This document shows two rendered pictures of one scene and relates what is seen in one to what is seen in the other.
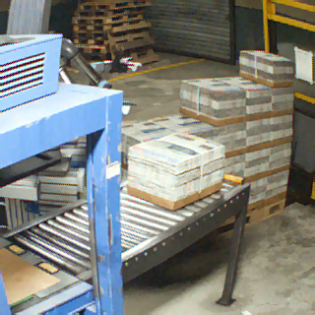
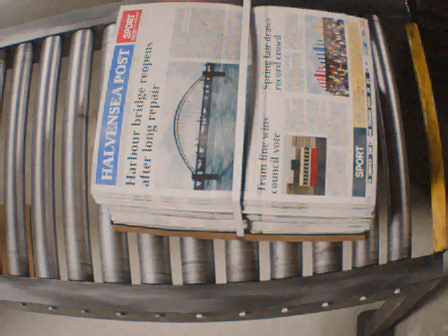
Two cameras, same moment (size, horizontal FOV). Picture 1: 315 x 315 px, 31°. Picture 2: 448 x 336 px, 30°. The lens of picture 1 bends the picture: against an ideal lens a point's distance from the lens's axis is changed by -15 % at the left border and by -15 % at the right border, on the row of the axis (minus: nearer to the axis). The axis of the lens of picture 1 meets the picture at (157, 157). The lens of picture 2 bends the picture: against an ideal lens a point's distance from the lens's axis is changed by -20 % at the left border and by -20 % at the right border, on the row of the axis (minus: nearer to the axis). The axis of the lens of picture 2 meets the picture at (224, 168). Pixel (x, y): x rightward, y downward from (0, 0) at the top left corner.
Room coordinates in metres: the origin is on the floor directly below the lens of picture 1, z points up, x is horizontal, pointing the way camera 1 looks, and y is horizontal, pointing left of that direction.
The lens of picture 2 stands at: (2.69, -0.49, 2.22)
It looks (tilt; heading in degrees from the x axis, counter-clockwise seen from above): 72 degrees down; 62
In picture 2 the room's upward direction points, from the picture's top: 9 degrees counter-clockwise
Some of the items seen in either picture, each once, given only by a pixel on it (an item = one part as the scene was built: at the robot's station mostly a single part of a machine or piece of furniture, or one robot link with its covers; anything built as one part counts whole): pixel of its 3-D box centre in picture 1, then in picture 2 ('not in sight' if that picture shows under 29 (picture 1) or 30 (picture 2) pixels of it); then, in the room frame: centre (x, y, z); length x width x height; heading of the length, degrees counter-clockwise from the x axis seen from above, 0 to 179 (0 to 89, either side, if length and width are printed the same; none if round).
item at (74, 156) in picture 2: (138, 214); (74, 151); (2.73, 0.08, 0.78); 0.47 x 0.05 x 0.05; 56
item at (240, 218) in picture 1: (233, 258); (394, 308); (3.07, -0.45, 0.34); 0.06 x 0.06 x 0.68; 56
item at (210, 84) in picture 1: (214, 85); not in sight; (4.23, -0.36, 1.07); 0.37 x 0.29 x 0.01; 39
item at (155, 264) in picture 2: (154, 205); (148, 144); (2.84, 0.01, 0.78); 0.47 x 0.05 x 0.05; 56
